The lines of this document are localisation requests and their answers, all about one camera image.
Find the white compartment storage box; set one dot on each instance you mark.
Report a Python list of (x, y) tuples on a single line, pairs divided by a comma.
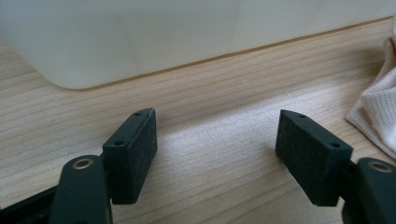
[(124, 46)]

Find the pale pink cloth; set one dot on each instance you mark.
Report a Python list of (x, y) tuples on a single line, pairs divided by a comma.
[(379, 109)]

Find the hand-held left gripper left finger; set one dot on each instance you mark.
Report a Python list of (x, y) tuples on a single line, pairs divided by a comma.
[(130, 158)]

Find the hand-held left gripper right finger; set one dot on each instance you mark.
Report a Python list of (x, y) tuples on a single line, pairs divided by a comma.
[(311, 158)]

